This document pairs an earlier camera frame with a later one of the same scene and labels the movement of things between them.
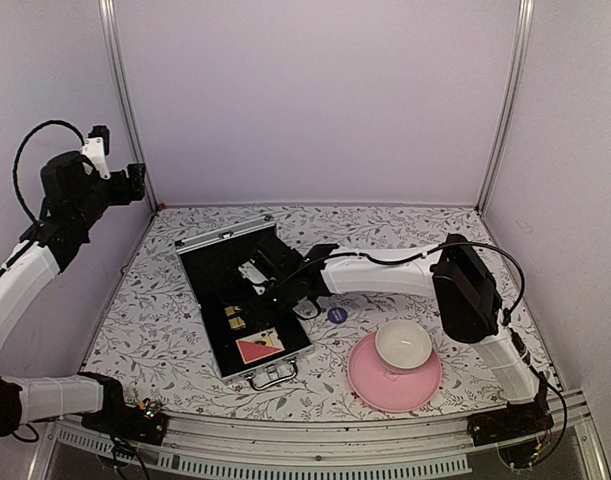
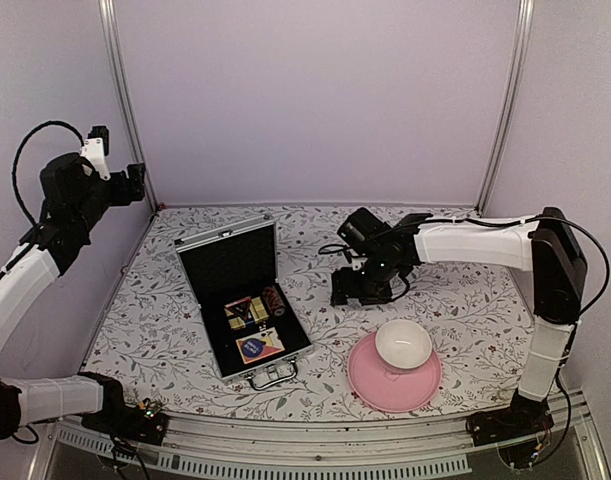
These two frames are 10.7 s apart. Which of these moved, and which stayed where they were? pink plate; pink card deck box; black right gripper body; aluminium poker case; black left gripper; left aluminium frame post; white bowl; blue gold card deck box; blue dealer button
Moved: blue gold card deck box; blue dealer button; black right gripper body
Stayed: pink card deck box; left aluminium frame post; aluminium poker case; white bowl; pink plate; black left gripper
